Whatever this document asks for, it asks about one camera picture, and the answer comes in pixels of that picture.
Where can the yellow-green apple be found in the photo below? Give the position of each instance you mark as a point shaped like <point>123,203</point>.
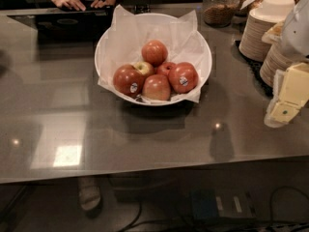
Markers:
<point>145,68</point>

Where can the paper plate stack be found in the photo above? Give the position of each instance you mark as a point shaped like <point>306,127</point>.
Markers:
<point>274,61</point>
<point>251,44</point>

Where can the person's left hand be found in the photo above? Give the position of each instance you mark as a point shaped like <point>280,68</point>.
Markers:
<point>102,3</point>

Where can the white paper liner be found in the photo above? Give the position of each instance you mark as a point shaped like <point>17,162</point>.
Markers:
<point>128,39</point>

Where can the person's right hand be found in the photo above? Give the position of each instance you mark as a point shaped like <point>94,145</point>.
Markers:
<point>70,4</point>

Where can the foot in grey sock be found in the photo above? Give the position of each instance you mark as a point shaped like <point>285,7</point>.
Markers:
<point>89,193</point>

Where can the glass jar with granola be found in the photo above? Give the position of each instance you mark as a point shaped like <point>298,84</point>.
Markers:
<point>219,13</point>

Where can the red apple at back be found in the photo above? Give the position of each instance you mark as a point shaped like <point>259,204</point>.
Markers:
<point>154,52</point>

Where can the front paper plate stack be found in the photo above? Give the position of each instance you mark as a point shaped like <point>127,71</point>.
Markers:
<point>274,61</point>

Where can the black laptop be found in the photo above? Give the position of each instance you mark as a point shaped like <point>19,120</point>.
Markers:
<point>70,26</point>

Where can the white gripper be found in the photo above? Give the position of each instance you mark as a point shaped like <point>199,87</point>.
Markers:
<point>296,33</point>

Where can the black rubber mat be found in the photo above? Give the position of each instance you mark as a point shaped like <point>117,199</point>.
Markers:
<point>255,67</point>

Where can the back paper plate stack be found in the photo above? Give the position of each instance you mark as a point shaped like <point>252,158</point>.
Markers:
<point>251,44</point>

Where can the red apple with sticker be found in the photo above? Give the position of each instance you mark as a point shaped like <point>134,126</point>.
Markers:
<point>183,77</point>
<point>128,81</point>

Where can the grey box on floor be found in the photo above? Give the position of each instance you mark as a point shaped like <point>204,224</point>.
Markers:
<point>234,204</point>

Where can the red apple front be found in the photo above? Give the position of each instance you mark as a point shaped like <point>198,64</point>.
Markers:
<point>157,87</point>

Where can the small red middle apple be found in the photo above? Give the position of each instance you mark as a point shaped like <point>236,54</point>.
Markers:
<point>165,68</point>

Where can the white paper bowl stack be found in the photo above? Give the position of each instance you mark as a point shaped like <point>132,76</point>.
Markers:
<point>273,10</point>

